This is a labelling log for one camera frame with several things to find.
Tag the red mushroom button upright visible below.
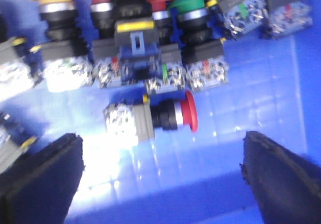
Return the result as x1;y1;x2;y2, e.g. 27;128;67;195
90;0;121;88

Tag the grey contact block lower-left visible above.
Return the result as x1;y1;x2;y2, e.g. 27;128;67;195
1;111;37;174

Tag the red push button lying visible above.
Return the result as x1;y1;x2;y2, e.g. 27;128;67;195
103;90;199;149

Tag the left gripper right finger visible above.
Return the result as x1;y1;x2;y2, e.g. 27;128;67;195
240;131;320;223

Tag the grey contact block left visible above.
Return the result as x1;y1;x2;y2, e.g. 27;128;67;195
0;18;43;101

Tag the green mushroom push button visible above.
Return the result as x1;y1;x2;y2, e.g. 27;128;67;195
168;0;229;92

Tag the yellow mushroom button upright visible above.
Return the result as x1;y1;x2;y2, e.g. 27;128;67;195
32;0;93;92

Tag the left blue plastic bin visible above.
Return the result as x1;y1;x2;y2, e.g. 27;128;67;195
1;0;320;223

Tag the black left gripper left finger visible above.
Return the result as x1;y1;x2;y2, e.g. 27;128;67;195
1;134;84;223

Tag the black selector switch blue base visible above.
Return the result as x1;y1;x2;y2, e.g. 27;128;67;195
111;0;162;82

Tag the contact block green mark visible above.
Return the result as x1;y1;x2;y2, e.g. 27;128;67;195
210;0;267;40

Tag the contact block red mark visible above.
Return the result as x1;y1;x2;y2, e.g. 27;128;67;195
261;0;313;40

